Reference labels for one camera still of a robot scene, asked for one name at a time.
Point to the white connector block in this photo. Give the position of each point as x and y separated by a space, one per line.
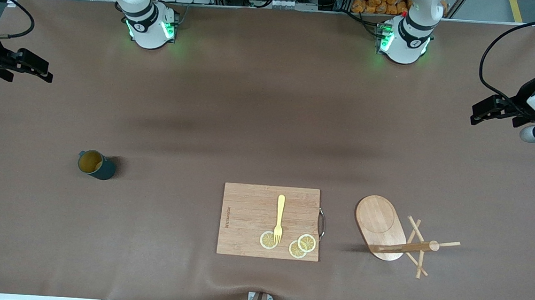
287 4

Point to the yellow plastic fork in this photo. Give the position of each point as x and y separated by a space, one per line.
281 207

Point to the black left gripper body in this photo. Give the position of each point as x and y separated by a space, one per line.
524 96

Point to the bag of orange items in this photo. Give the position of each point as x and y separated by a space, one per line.
376 4

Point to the wooden cutting board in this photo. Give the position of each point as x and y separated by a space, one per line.
244 214

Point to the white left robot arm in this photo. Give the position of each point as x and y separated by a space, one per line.
404 42

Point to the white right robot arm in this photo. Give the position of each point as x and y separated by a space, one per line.
149 31

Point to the brown table mat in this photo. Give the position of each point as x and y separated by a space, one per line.
101 232

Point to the wooden mug rack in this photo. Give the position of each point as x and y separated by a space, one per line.
378 219

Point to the lemon slice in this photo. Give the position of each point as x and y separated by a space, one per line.
295 251
266 241
308 242

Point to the dark green mug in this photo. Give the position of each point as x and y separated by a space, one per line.
103 170

